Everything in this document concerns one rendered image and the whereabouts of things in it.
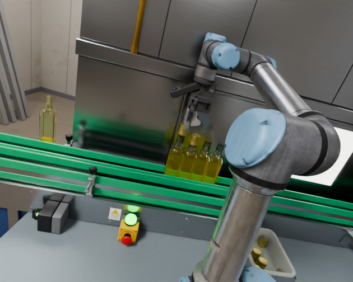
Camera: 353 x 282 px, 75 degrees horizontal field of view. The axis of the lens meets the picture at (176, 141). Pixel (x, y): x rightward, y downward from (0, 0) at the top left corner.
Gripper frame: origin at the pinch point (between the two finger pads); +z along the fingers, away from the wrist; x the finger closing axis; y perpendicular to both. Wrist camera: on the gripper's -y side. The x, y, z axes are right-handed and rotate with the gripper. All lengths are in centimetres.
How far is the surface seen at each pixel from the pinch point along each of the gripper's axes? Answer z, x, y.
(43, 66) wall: 74, 335, -212
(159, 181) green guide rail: 24.0, -6.5, -4.6
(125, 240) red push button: 38.8, -25.8, -13.0
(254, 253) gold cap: 38, -23, 38
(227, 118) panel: -3.8, 12.1, 20.0
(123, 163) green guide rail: 24.5, 2.8, -21.3
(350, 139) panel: -8, 13, 83
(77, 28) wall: -1, 327, -159
